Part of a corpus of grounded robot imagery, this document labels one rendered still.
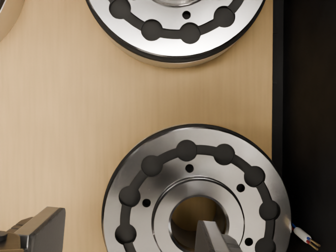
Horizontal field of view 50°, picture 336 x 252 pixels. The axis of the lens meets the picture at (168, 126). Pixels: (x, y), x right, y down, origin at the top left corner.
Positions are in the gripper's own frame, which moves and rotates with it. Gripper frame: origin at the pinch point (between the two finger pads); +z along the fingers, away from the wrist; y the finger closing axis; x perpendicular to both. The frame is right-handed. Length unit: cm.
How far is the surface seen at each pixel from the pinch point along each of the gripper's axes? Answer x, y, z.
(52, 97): 5.5, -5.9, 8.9
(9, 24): 9.6, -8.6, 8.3
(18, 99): 5.3, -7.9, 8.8
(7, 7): 10.2, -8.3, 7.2
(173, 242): -1.3, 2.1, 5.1
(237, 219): 0.2, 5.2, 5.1
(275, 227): -0.2, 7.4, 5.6
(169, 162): 2.7, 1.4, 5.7
